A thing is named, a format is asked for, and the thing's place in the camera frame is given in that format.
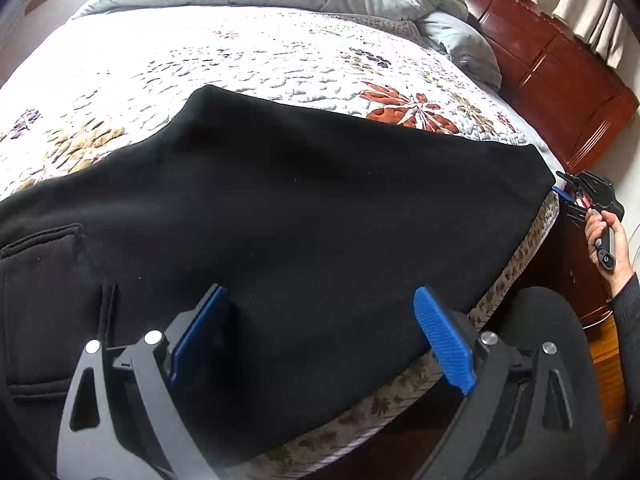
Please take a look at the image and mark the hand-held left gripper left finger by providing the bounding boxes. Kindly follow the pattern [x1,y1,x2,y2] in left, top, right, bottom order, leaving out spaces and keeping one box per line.
[57,284,231,480]

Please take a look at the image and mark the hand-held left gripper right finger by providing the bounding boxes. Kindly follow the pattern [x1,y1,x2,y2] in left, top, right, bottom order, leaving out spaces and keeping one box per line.
[412,286,608,480]

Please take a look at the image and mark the black pants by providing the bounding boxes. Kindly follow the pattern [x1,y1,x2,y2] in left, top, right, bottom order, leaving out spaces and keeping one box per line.
[0,84,558,480]

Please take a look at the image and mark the person's right forearm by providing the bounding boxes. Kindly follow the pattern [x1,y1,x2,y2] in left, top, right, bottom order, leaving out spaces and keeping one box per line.
[607,270,640,413]

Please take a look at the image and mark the person's right hand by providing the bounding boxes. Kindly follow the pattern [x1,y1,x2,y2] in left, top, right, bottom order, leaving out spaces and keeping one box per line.
[584,209,629,297]

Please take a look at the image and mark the dark wooden nightstand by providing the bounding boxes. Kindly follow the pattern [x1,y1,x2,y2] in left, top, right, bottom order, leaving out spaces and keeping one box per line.
[520,180,621,331]

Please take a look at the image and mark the red-brown wooden headboard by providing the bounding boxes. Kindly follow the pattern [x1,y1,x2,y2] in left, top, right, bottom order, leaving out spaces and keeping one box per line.
[375,0,640,176]

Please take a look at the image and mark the cream curtain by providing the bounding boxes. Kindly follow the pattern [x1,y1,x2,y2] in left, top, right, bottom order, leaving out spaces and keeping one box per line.
[460,0,636,68]

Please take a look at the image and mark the floral quilted bedspread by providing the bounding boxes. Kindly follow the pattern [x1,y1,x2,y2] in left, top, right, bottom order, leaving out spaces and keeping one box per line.
[0,5,551,202]

